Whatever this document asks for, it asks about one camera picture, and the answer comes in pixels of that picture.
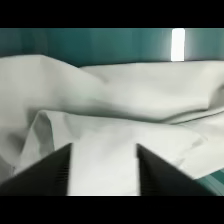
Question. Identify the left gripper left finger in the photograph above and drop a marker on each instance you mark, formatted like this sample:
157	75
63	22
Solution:
46	176

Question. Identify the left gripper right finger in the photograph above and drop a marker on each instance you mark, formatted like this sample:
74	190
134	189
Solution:
160	178

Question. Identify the white shirt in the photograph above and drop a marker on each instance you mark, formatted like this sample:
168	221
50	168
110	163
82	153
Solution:
113	100

